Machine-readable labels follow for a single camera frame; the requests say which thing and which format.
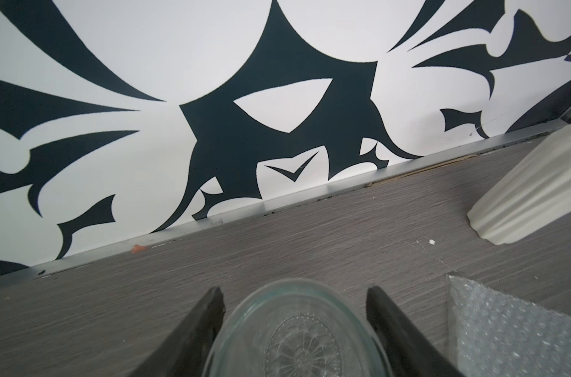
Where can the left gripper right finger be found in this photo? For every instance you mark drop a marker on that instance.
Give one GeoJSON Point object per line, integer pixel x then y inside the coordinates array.
{"type": "Point", "coordinates": [408, 351]}

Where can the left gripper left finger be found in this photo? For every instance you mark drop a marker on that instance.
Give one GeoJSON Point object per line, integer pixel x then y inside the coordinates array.
{"type": "Point", "coordinates": [186, 349]}

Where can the bubble wrap sheet around vase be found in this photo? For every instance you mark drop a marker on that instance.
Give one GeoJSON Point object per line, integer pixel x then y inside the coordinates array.
{"type": "Point", "coordinates": [495, 334]}

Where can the white vase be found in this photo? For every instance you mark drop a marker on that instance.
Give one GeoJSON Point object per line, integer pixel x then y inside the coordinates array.
{"type": "Point", "coordinates": [532, 195]}

